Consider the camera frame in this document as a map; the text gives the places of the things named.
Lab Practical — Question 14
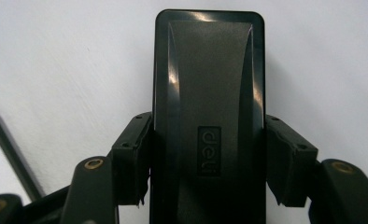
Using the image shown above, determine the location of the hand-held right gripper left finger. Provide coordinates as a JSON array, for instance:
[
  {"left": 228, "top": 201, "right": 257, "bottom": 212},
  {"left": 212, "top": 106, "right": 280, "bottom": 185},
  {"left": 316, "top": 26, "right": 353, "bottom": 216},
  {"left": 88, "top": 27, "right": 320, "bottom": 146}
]
[{"left": 110, "top": 111, "right": 154, "bottom": 207}]

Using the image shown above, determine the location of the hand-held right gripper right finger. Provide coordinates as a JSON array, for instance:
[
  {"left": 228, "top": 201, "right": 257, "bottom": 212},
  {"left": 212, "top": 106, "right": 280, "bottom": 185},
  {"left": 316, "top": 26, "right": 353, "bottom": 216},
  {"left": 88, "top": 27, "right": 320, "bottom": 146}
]
[{"left": 263, "top": 114, "right": 319, "bottom": 208}]

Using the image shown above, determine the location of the black whiteboard eraser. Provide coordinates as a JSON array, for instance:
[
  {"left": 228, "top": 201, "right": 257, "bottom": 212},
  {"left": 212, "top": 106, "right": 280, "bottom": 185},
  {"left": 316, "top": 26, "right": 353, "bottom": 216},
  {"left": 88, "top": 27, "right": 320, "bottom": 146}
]
[{"left": 149, "top": 8, "right": 266, "bottom": 224}]

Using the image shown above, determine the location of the white handheld whiteboard black rim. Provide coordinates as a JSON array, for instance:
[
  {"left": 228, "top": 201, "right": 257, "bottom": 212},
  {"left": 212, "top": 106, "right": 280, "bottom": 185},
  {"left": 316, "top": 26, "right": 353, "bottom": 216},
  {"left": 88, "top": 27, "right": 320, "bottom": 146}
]
[{"left": 0, "top": 109, "right": 47, "bottom": 203}]

